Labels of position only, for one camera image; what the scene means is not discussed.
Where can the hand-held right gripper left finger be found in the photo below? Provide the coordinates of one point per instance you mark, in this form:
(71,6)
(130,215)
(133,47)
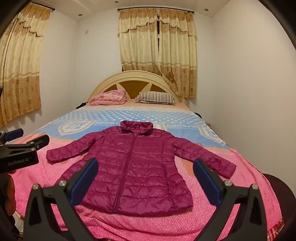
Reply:
(84,183)

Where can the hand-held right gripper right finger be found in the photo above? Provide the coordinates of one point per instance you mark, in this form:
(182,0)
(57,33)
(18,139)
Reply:
(205,178)

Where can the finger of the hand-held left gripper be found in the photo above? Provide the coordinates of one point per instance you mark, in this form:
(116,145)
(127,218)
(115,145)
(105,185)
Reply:
(39,141)
(15,134)

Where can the magenta puffer jacket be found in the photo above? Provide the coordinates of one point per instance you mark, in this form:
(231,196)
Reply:
(143,166)

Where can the wide beige floral curtain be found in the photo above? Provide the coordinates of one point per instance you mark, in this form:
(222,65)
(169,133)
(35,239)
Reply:
(20,69)

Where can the bed with patterned sheet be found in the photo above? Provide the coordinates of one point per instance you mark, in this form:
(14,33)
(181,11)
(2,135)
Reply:
(138,226)

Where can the dark round object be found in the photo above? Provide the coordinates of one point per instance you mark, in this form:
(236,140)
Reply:
(282,192)

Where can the folded pink floral blanket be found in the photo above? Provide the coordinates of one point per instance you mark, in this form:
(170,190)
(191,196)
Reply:
(108,97)

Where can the red plaid cloth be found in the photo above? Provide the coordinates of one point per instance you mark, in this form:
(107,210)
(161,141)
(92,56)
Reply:
(276,230)

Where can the striped pillow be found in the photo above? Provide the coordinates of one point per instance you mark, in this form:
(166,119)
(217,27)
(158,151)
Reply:
(157,96)

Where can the beige floral curtain panel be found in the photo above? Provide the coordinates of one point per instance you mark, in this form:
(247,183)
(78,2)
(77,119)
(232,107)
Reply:
(178,58)
(138,46)

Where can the dark curtain rod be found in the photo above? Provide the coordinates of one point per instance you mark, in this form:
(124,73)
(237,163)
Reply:
(152,8)
(49,8)

